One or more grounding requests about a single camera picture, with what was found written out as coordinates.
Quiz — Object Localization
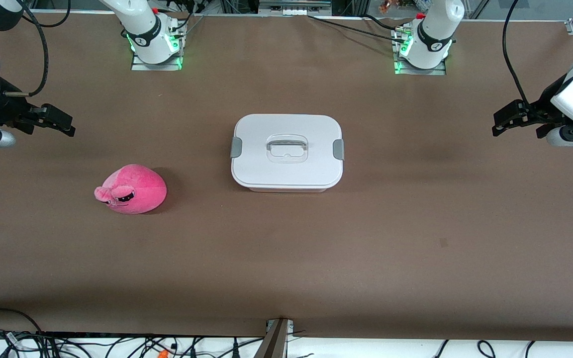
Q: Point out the pink plush toy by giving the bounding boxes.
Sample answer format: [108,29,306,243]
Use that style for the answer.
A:
[94,164,168,215]

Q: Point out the white box lid grey clips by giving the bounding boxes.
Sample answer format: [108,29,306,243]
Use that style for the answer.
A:
[230,114,345,188]

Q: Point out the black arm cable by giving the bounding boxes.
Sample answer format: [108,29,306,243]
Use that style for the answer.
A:
[5,0,71,97]
[502,0,531,105]

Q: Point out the black looped floor cable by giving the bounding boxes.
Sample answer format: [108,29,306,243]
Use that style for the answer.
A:
[0,308,43,336]

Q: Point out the grey box white connector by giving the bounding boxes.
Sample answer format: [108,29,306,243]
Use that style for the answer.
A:
[259,0,332,16]

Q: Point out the pink plastic box base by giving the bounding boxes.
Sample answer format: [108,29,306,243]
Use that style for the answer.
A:
[239,184,337,193]

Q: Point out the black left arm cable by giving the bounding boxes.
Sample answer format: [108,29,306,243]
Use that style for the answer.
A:
[502,0,531,105]

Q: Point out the long black table cable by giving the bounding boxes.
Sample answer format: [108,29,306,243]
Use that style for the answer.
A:
[308,15,407,43]

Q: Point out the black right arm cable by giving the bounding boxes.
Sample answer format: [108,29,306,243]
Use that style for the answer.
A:
[5,0,71,97]

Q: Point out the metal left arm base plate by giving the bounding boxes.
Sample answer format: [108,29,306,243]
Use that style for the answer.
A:
[394,57,447,76]

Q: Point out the grey metal camera post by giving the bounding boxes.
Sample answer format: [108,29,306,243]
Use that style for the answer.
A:
[254,318,294,358]

